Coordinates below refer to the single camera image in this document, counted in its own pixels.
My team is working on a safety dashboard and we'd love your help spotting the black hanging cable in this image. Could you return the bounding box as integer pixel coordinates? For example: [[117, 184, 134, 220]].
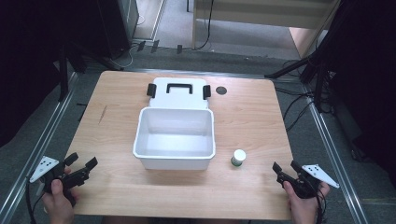
[[195, 0, 216, 51]]

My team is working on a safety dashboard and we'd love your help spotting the black cabinet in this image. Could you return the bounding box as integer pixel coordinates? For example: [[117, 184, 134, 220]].
[[94, 0, 140, 61]]

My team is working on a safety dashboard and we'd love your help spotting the white floor cable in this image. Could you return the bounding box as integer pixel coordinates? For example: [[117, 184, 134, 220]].
[[108, 41, 141, 71]]

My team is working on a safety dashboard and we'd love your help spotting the light wooden desk frame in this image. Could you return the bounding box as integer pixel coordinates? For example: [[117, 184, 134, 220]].
[[191, 0, 342, 59]]

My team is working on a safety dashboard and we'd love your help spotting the black curtain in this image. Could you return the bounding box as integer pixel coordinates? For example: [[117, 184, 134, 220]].
[[314, 0, 396, 185], [0, 0, 108, 148]]

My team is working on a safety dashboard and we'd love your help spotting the white plastic storage box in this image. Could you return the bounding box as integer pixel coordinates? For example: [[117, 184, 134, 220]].
[[132, 105, 217, 172]]

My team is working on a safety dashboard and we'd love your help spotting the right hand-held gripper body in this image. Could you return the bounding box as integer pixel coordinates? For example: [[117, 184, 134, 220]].
[[276, 163, 341, 200]]

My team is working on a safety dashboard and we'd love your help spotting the person's right hand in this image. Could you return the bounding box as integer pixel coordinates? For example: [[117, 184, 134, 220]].
[[282, 180, 331, 224]]

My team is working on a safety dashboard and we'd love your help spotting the black floor cable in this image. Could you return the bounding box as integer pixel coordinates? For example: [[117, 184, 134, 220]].
[[274, 85, 316, 133]]

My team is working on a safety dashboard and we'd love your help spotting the black stand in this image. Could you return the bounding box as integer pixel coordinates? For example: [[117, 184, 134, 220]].
[[264, 46, 335, 114], [57, 40, 125, 103]]

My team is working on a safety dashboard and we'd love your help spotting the aluminium floor rail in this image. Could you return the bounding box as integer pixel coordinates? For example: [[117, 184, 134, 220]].
[[300, 83, 370, 224], [0, 70, 79, 224]]

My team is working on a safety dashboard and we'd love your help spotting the person's left hand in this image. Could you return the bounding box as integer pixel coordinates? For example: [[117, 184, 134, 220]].
[[41, 167, 79, 224]]

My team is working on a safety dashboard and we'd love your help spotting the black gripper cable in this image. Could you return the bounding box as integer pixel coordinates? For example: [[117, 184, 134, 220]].
[[25, 181, 45, 224], [315, 186, 329, 224]]

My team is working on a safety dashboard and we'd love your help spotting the white box lid black handle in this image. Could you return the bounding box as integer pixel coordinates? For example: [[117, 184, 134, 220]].
[[146, 77, 212, 110]]

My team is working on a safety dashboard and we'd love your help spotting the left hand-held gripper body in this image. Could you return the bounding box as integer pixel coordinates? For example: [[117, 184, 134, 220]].
[[29, 155, 92, 207]]

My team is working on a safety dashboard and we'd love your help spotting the small white-capped green bottle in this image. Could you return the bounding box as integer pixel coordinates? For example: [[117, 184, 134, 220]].
[[230, 148, 248, 168]]

